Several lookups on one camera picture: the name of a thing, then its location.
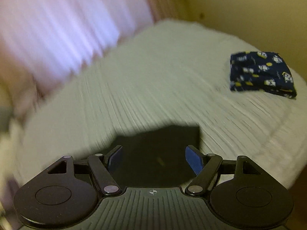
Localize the black garment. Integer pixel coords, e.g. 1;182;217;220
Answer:
105;125;200;188

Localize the pink curtain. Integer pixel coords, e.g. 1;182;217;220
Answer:
0;0;157;96

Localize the navy patterned folded garment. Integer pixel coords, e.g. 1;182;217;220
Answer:
229;51;297;99

